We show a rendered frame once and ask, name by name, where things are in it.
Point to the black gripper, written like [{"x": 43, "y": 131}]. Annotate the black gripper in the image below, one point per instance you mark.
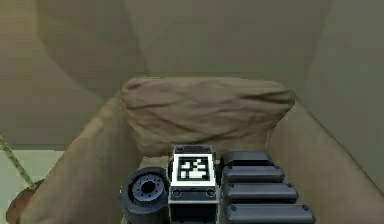
[{"x": 146, "y": 193}]

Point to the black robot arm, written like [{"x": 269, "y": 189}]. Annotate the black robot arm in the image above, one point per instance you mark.
[{"x": 240, "y": 193}]

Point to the brown armchair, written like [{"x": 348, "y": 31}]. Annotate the brown armchair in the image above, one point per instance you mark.
[{"x": 206, "y": 113}]

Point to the brown round pot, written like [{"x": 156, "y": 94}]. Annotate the brown round pot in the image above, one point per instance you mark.
[{"x": 20, "y": 204}]

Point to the thin green plant stem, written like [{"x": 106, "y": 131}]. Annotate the thin green plant stem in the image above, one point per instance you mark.
[{"x": 15, "y": 160}]

